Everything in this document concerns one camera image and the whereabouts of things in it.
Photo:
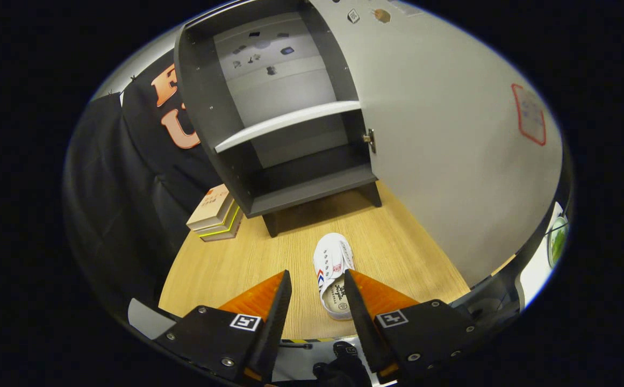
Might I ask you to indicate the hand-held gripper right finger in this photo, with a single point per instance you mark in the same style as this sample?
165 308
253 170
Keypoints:
363 322

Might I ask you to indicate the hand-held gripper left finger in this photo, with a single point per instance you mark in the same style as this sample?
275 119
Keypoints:
274 322

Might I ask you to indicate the white canvas shoe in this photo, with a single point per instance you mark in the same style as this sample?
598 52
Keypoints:
333 269

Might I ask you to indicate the beige shoe cabinet door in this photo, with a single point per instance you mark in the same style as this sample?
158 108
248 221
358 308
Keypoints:
451 134

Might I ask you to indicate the brown book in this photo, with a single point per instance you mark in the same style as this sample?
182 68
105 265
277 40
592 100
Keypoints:
228 234

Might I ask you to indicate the yellow-edged book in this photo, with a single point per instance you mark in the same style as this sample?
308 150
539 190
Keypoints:
224 228

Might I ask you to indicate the beige book red label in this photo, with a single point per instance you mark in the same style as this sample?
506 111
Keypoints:
212 207

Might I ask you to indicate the black backdrop cloth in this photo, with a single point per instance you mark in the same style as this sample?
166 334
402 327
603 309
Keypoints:
118 188

